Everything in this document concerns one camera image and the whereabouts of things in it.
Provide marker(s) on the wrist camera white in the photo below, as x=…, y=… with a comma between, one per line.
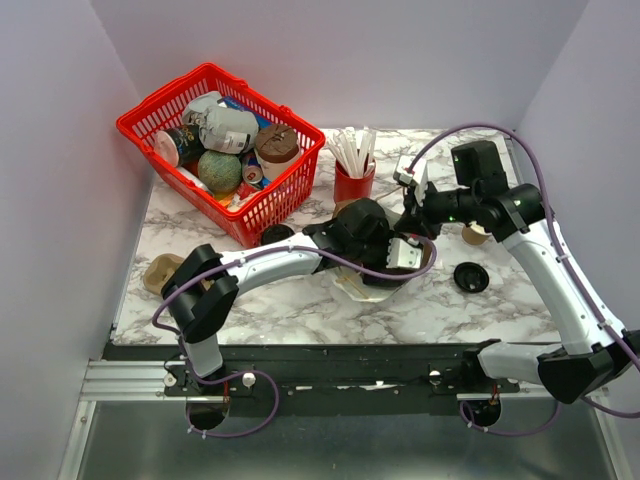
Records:
x=404, y=254
x=413, y=178

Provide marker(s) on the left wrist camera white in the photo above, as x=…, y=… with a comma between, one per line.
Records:
x=404, y=254

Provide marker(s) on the red bull can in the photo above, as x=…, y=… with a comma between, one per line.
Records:
x=251, y=170

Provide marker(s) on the bundle of white wrapped straws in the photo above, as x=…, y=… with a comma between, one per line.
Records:
x=354, y=150

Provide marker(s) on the black plastic lid on table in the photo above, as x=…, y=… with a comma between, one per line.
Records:
x=471, y=277

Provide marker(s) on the black plastic cup lid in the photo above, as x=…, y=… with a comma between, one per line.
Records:
x=275, y=233

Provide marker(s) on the aluminium rail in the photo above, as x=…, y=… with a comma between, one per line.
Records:
x=152, y=380

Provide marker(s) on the green round melon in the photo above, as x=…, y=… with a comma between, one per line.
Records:
x=220, y=172

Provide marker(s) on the brown lidded tub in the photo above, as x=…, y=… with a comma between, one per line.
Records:
x=276, y=149

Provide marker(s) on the grey paper wrapped package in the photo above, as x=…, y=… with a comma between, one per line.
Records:
x=221, y=128

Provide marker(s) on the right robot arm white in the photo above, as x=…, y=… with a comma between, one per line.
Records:
x=595, y=346

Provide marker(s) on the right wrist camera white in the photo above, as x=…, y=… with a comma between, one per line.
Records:
x=413, y=178

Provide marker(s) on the black printed can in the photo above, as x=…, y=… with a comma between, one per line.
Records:
x=179, y=145

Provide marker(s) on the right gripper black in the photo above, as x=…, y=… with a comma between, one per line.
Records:
x=416, y=217

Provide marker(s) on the tilted empty paper cup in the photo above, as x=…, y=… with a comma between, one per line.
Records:
x=475, y=235

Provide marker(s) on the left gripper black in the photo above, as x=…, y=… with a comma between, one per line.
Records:
x=384, y=233

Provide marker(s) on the cardboard cup carrier left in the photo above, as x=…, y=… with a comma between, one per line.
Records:
x=160, y=271

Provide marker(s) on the red plastic shopping basket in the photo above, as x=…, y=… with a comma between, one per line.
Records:
x=272, y=205

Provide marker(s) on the brown paper takeout bag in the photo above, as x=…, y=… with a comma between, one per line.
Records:
x=360, y=287

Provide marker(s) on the red straw holder cup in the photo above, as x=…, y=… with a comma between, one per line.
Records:
x=348, y=188

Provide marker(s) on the black mounting base plate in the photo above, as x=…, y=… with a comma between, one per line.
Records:
x=331, y=380

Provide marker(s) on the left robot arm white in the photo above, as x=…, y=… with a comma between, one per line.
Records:
x=201, y=292

